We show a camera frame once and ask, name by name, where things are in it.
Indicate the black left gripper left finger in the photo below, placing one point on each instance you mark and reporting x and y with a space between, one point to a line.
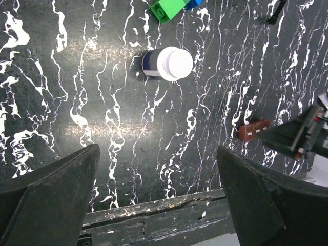
47 206

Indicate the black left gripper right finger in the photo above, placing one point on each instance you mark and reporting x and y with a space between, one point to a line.
269 207

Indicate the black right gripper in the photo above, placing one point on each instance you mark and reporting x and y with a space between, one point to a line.
302 136

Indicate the brown weekly pill organizer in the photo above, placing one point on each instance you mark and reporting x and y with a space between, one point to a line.
250 131

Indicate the white pill bottle blue label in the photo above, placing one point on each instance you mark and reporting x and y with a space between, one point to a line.
169 64

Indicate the black microphone tripod stand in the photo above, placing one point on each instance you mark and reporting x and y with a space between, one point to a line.
274 18

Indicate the blue toy brick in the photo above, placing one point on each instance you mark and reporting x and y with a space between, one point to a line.
193 4

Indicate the green toy brick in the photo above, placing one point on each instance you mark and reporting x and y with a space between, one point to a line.
166 10

